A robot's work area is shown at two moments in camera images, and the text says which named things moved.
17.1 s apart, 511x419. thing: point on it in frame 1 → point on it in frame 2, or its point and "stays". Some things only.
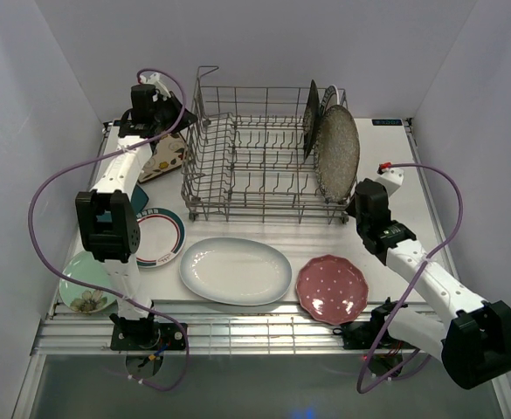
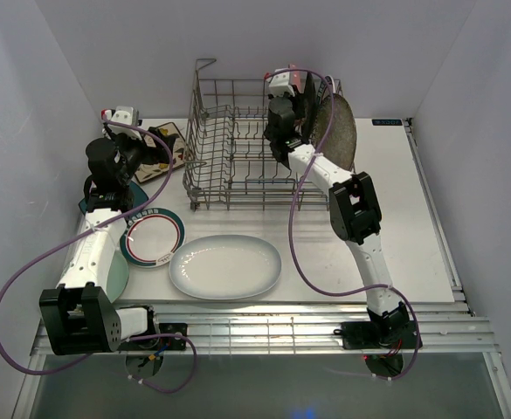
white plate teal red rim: (162, 236) stays
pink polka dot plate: (332, 290) → (297, 77)
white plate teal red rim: (330, 98) → (324, 89)
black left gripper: (183, 119) → (158, 154)
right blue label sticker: (387, 122) stays
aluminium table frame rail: (210, 326) stays
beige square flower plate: (168, 154) stays
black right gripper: (350, 209) → (298, 99)
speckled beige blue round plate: (336, 153) stays
